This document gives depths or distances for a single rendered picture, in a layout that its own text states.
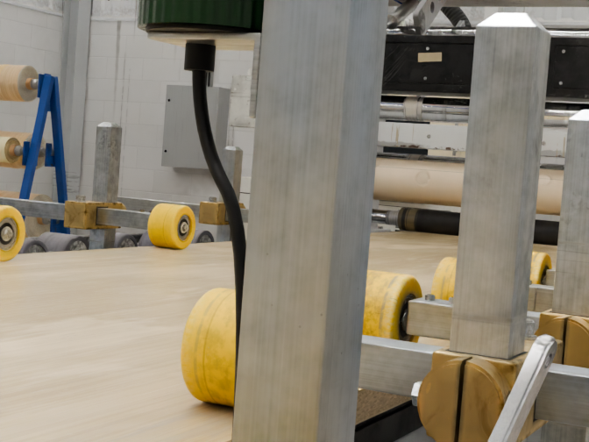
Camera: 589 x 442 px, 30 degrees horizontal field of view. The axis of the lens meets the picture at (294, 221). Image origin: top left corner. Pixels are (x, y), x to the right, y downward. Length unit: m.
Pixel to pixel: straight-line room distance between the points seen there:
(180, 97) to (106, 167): 8.64
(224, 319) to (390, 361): 0.11
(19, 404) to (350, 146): 0.41
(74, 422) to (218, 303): 0.12
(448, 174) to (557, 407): 2.43
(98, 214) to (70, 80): 9.59
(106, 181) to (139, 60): 9.22
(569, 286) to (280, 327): 0.50
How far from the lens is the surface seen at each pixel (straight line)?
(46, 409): 0.73
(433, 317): 0.95
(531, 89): 0.62
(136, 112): 11.28
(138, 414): 0.73
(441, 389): 0.61
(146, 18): 0.42
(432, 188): 3.09
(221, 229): 2.53
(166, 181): 11.04
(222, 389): 0.73
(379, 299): 0.94
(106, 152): 2.11
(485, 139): 0.63
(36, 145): 7.46
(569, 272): 0.87
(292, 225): 0.39
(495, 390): 0.60
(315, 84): 0.39
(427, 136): 3.09
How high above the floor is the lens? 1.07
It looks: 3 degrees down
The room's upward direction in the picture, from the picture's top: 4 degrees clockwise
